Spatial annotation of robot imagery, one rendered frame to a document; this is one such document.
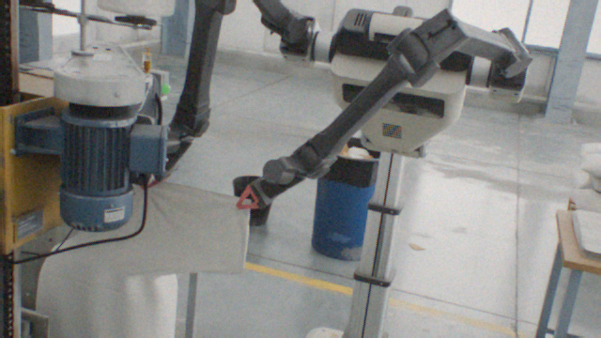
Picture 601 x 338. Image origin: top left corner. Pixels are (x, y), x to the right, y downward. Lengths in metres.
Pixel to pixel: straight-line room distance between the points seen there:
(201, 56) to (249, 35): 8.68
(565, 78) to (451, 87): 7.30
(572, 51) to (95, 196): 8.08
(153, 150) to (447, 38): 0.65
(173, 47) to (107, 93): 9.18
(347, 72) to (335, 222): 2.13
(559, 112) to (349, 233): 5.63
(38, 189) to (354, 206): 2.58
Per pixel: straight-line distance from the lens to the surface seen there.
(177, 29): 10.50
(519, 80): 1.89
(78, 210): 1.48
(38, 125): 1.49
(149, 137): 1.44
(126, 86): 1.40
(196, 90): 1.67
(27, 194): 1.57
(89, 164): 1.45
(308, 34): 1.96
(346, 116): 1.55
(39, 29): 7.59
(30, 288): 2.65
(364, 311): 2.37
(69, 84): 1.41
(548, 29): 9.55
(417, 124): 2.02
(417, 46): 1.44
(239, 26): 10.34
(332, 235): 4.02
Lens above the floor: 1.69
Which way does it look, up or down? 17 degrees down
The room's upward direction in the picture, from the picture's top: 7 degrees clockwise
